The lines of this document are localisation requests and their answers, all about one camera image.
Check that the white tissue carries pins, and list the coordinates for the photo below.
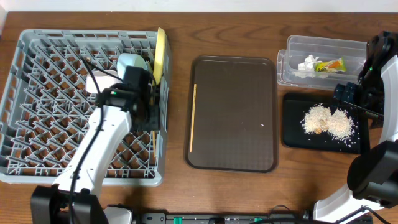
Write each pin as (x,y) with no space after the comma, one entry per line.
(309,63)

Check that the green orange snack wrapper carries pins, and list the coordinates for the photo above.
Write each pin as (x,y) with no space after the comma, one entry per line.
(333,66)

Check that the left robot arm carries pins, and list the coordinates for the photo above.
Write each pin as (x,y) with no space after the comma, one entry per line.
(73,197)

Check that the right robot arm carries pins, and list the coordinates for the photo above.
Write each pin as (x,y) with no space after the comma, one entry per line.
(372,177)

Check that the pink bowl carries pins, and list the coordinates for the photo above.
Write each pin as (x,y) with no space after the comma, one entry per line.
(103,80)

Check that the dark brown serving tray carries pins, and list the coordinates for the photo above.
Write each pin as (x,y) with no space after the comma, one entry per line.
(236,115)

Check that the black rectangular tray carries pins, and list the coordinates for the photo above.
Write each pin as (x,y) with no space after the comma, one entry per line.
(294,108)

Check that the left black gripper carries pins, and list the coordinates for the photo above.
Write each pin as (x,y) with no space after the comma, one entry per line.
(154,112)

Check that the light blue bowl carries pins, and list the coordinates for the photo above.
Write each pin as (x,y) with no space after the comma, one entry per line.
(125,60)

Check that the rice food scraps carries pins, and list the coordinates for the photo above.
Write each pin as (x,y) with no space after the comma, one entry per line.
(320,119)

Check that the clear plastic bin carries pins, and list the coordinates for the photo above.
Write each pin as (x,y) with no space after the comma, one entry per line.
(325,49)

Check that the yellow round plate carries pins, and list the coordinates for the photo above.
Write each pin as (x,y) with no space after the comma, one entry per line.
(159,55)

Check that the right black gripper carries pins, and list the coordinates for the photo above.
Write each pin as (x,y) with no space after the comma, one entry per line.
(346,93)

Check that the grey plastic dish rack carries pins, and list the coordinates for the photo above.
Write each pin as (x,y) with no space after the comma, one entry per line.
(45,108)

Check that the wooden chopstick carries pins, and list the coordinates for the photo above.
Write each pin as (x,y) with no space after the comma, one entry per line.
(154,83)
(193,116)

